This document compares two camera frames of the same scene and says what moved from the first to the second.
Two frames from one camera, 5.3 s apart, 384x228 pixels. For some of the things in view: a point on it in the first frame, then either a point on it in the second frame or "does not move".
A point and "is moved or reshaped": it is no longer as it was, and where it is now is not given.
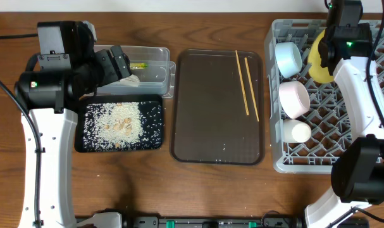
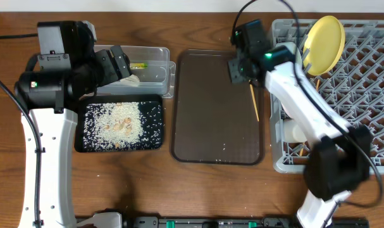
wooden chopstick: (243, 83) -> (302, 147)
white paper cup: (295, 131) does not move
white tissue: (131, 80) does not move
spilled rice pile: (125, 125) does not move
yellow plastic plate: (315, 70) is moved or reshaped
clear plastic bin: (152, 65) does not move
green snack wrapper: (135, 66) does not move
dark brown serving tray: (210, 125) does not move
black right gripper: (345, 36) -> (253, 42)
